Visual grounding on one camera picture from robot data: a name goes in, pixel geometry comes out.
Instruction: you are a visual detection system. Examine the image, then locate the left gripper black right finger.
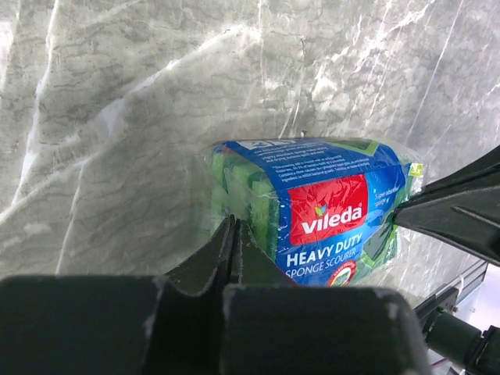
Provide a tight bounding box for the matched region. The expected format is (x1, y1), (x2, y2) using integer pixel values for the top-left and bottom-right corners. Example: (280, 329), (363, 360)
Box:
(233, 220), (297, 287)

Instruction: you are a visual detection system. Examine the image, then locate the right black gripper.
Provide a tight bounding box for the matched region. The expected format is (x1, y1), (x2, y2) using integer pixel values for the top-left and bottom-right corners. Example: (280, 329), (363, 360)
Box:
(415, 287), (499, 371)

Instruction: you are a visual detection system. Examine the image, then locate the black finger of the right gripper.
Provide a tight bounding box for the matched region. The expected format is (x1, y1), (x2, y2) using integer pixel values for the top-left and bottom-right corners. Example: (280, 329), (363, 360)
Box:
(393, 148), (499, 266)

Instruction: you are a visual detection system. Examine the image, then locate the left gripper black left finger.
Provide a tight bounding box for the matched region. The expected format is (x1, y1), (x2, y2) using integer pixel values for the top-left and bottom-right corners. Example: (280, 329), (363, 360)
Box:
(165, 215), (235, 296)

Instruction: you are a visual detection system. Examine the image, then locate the blue green sponge pack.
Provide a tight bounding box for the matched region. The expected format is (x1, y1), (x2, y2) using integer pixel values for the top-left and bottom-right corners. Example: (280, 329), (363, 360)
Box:
(194, 137), (424, 287)

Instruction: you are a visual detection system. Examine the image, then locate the right aluminium rail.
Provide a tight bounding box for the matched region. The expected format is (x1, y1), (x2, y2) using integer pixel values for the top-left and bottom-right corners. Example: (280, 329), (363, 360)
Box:
(450, 261), (488, 303)

